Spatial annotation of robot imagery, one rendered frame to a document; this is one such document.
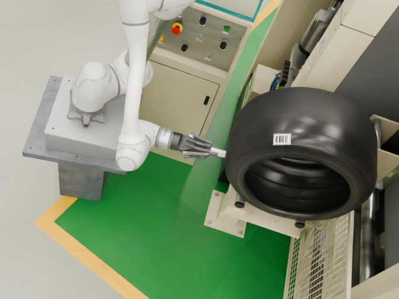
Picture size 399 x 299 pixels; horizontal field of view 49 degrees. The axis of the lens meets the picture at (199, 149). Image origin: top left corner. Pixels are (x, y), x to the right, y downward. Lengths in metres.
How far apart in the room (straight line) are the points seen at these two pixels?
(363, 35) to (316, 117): 0.32
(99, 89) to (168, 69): 0.50
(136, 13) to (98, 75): 0.50
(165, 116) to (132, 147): 1.04
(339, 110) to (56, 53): 2.41
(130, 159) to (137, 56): 0.38
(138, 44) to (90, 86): 0.44
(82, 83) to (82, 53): 1.52
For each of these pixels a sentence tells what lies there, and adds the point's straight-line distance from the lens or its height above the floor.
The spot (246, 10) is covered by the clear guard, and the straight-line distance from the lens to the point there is 2.09.
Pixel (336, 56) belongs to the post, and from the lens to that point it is 1.73.
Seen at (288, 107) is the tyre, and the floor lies 1.43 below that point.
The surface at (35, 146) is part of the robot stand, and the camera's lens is 2.27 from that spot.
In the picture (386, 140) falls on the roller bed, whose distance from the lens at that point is 2.26.
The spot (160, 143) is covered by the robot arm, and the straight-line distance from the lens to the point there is 1.82.
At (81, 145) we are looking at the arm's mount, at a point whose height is 0.74.
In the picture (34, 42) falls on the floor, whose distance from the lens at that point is 3.62.
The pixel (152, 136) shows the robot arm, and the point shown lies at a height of 1.08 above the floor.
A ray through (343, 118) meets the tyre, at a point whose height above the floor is 1.47.
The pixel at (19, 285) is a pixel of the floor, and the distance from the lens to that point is 2.67.
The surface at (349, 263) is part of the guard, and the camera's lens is 1.93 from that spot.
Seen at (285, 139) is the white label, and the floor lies 1.42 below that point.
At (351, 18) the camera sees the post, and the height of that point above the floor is 1.69.
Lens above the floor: 2.55
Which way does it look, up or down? 55 degrees down
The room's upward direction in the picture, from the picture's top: 23 degrees clockwise
